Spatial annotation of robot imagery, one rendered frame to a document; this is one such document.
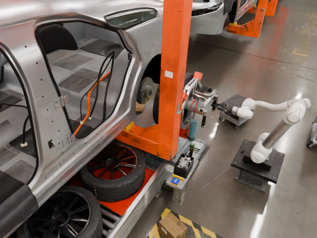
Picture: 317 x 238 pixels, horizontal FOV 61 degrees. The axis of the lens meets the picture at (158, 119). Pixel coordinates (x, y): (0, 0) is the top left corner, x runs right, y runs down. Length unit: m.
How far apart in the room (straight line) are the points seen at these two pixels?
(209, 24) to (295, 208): 3.39
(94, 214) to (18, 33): 1.47
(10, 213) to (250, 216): 2.25
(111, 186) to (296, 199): 2.07
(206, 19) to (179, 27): 3.23
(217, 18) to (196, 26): 0.39
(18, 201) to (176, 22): 1.62
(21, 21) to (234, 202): 2.61
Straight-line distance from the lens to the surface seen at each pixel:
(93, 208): 2.46
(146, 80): 3.13
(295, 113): 2.61
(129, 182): 2.60
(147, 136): 2.73
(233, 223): 3.07
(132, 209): 2.55
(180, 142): 3.43
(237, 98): 4.27
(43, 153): 2.02
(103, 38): 4.55
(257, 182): 3.43
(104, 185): 2.59
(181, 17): 2.02
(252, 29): 6.32
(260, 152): 2.94
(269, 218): 3.23
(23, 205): 2.09
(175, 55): 2.13
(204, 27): 5.31
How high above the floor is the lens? 2.47
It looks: 36 degrees down
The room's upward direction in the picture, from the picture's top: 2 degrees clockwise
